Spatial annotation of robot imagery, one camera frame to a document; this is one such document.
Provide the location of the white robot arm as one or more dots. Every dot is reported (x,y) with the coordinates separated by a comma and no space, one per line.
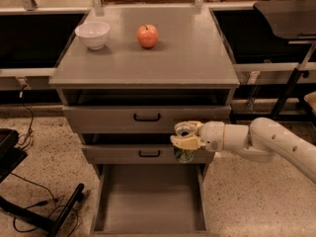
(259,141)

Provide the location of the grey middle drawer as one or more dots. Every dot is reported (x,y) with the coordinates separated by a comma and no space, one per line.
(130,154)

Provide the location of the green soda can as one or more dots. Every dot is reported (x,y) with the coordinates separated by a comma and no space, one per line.
(183,155)

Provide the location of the grey top drawer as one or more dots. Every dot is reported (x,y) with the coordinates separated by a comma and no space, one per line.
(138,119)

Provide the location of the black stand base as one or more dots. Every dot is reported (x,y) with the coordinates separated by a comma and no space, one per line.
(36,204)

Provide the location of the grey open bottom drawer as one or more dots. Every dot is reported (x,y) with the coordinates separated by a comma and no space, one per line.
(162,200)

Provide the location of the grey drawer cabinet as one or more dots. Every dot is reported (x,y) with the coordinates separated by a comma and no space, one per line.
(188,66)

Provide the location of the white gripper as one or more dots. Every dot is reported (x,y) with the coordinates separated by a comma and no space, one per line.
(212,134)

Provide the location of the black rolling side table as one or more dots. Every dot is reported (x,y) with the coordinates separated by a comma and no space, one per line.
(272,46)

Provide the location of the red apple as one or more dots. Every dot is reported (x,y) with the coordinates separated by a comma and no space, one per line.
(147,36)

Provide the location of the white ceramic bowl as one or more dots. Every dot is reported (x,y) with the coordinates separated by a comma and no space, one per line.
(93,35)

